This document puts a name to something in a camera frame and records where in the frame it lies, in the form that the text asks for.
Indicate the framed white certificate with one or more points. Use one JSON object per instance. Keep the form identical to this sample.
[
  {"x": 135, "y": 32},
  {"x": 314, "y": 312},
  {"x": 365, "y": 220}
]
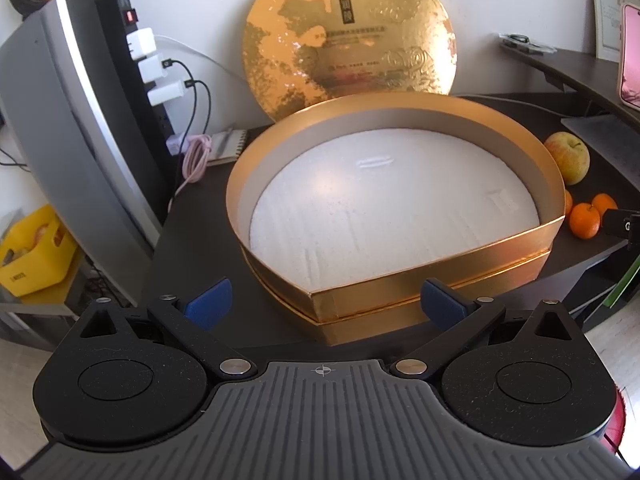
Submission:
[{"x": 607, "y": 15}]

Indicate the silver computer monitor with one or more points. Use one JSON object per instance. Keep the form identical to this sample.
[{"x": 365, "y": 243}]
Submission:
[{"x": 55, "y": 110}]

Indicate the white foam insert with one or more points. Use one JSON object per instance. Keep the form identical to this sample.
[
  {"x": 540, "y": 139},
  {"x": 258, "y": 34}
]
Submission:
[{"x": 390, "y": 210}]

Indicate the pink phone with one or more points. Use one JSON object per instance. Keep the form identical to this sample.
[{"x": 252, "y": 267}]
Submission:
[{"x": 631, "y": 60}]

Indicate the small lilac adapter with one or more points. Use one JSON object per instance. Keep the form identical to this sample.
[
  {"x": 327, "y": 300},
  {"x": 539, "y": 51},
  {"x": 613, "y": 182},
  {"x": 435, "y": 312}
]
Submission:
[{"x": 176, "y": 144}]

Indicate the green edged booklet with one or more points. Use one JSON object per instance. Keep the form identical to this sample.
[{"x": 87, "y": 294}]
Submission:
[{"x": 622, "y": 282}]

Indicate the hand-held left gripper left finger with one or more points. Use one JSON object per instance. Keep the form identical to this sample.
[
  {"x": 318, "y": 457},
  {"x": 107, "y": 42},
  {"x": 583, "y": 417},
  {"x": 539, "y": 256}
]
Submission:
[{"x": 210, "y": 302}]

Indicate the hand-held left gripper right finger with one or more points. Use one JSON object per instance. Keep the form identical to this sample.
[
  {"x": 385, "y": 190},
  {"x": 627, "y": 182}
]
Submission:
[{"x": 442, "y": 305}]

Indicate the black power strip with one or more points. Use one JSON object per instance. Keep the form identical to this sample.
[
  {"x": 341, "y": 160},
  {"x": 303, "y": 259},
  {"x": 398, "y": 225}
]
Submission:
[{"x": 145, "y": 125}]

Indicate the gold round gift box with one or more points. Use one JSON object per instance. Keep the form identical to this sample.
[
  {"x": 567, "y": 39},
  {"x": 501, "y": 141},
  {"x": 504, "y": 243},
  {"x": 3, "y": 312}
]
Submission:
[{"x": 440, "y": 265}]

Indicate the white charger plug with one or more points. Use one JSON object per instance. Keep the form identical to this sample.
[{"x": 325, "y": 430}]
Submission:
[
  {"x": 165, "y": 92},
  {"x": 142, "y": 40},
  {"x": 152, "y": 67}
]

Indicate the dark wooden desktop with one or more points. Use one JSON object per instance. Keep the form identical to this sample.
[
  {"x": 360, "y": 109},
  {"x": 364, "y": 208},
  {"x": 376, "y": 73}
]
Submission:
[{"x": 200, "y": 240}]

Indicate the grey low table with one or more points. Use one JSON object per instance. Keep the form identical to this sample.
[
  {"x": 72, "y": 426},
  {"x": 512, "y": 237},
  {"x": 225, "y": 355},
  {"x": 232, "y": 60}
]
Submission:
[{"x": 35, "y": 307}]

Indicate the gold round box lid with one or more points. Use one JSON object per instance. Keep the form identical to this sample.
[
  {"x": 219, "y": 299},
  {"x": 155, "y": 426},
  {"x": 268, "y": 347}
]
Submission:
[{"x": 350, "y": 35}]

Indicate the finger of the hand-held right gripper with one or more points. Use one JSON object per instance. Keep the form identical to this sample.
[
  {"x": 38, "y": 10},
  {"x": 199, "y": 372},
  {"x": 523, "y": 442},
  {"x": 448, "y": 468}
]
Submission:
[{"x": 622, "y": 222}]

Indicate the clear plastic case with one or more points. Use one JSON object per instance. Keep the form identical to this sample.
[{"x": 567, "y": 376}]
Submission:
[{"x": 527, "y": 42}]

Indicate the orange tangerine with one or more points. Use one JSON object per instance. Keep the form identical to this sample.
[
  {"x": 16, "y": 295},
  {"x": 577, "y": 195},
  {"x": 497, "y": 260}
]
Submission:
[
  {"x": 584, "y": 221},
  {"x": 567, "y": 202},
  {"x": 604, "y": 203}
]

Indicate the yellow plastic basket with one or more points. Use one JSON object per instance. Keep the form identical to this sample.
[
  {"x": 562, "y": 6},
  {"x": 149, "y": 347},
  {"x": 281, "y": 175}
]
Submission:
[{"x": 35, "y": 265}]

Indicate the yellow red apple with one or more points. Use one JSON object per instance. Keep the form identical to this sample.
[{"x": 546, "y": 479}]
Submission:
[{"x": 567, "y": 157}]

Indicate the dark wooden shelf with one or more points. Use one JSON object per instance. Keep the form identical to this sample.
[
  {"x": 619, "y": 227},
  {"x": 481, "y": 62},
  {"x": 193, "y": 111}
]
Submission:
[{"x": 575, "y": 67}]

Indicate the spiral notebook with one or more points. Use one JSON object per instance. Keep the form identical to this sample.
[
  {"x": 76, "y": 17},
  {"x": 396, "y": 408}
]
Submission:
[{"x": 227, "y": 147}]

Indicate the red round object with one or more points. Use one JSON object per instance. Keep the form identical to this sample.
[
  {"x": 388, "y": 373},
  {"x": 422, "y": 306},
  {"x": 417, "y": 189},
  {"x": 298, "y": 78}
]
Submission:
[{"x": 616, "y": 422}]

